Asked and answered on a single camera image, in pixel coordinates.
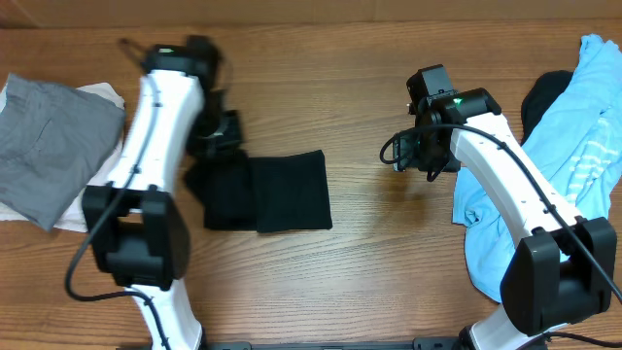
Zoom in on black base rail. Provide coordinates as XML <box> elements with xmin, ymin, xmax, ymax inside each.
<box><xmin>199</xmin><ymin>337</ymin><xmax>469</xmax><ymax>350</ymax></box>

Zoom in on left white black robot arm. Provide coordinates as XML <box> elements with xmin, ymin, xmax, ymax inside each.
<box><xmin>64</xmin><ymin>35</ymin><xmax>242</xmax><ymax>350</ymax></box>

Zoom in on dark navy garment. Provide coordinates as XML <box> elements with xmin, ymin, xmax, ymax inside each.
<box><xmin>521</xmin><ymin>70</ymin><xmax>573</xmax><ymax>144</ymax></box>

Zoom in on light blue t-shirt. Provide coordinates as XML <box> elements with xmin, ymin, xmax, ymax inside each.
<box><xmin>450</xmin><ymin>34</ymin><xmax>621</xmax><ymax>301</ymax></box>

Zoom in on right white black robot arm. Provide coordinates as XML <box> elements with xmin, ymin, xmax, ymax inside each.
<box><xmin>386</xmin><ymin>87</ymin><xmax>621</xmax><ymax>349</ymax></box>

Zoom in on grey folded shorts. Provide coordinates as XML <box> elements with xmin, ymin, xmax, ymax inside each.
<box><xmin>1</xmin><ymin>73</ymin><xmax>125</xmax><ymax>230</ymax></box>

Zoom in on black t-shirt with white logo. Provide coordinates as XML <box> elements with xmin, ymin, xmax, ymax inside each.
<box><xmin>185</xmin><ymin>150</ymin><xmax>332</xmax><ymax>233</ymax></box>

